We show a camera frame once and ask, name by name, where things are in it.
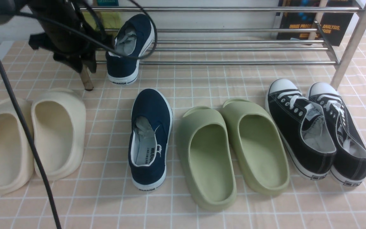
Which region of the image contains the black cloth-covered gripper body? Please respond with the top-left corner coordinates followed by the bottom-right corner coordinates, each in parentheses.
top-left (28, 0), bottom-right (114, 73)

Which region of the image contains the navy slip-on shoe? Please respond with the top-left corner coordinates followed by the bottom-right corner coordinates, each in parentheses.
top-left (106, 14), bottom-right (154, 85)
top-left (128, 88), bottom-right (173, 191)

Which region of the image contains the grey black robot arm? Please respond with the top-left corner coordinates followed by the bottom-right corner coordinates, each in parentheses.
top-left (0, 0), bottom-right (114, 73)

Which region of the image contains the steel shoe rack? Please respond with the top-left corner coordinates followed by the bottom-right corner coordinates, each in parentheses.
top-left (95, 0), bottom-right (366, 88)

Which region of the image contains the yellow-green blue book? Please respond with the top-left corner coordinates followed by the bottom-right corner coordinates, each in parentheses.
top-left (83, 0), bottom-right (122, 31)

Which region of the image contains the cream right slipper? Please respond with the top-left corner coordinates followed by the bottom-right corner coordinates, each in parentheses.
top-left (30, 88), bottom-right (87, 181)

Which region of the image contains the cream slipper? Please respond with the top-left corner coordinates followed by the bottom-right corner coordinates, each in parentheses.
top-left (30, 88), bottom-right (87, 181)
top-left (0, 99), bottom-right (34, 195)

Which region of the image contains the cream left slipper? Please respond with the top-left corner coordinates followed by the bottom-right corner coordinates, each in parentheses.
top-left (0, 99), bottom-right (34, 195)

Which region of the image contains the green left slipper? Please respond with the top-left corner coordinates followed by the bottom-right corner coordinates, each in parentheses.
top-left (175, 106), bottom-right (237, 212)

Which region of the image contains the green slipper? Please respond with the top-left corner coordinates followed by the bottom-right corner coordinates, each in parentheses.
top-left (220, 98), bottom-right (290, 196)
top-left (175, 106), bottom-right (237, 212)

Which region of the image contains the black book orange lettering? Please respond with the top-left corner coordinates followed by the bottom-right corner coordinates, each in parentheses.
top-left (271, 0), bottom-right (353, 46)

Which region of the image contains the green right slipper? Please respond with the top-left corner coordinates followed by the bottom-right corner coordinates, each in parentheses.
top-left (220, 98), bottom-right (290, 196)

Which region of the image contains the black left canvas sneaker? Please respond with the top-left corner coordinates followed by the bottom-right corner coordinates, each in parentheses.
top-left (265, 79), bottom-right (336, 181)

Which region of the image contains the black canvas sneaker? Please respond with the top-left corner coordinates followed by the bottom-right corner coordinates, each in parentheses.
top-left (307, 82), bottom-right (366, 187)
top-left (265, 79), bottom-right (336, 181)

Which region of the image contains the black right canvas sneaker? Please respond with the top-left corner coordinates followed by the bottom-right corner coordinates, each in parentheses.
top-left (307, 82), bottom-right (366, 187)

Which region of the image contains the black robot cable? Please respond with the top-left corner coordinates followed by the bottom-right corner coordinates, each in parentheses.
top-left (0, 0), bottom-right (158, 229)

